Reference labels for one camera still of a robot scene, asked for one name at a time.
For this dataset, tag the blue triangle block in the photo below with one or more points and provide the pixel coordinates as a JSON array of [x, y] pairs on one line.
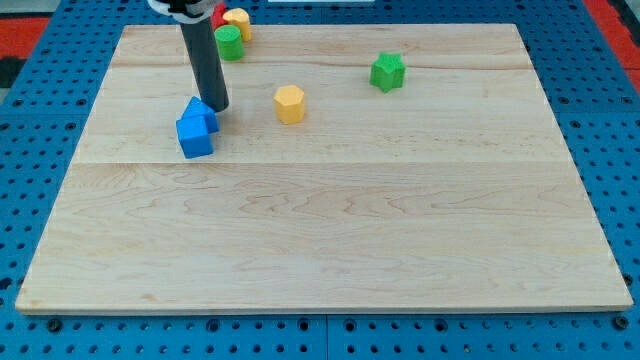
[[197, 107]]

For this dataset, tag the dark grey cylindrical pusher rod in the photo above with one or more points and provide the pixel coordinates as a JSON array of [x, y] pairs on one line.
[[206, 65]]

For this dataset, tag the white and black rod mount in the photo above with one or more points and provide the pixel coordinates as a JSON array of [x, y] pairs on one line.
[[184, 11]]

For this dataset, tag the green cylinder block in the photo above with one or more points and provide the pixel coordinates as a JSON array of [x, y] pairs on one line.
[[229, 42]]

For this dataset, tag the yellow hexagon block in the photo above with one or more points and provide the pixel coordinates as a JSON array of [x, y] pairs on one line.
[[289, 103]]

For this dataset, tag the red block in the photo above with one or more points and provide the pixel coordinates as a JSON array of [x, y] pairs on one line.
[[217, 17]]

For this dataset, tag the blue cube block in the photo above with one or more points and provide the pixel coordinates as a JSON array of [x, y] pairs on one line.
[[193, 137]]

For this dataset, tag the light wooden board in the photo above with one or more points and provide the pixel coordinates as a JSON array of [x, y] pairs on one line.
[[453, 194]]

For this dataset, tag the green star block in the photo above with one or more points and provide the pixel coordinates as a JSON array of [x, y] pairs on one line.
[[387, 72]]

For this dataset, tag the yellow rounded block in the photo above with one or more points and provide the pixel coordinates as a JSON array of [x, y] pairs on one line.
[[241, 19]]

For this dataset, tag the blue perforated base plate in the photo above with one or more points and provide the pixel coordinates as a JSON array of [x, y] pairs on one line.
[[594, 102]]

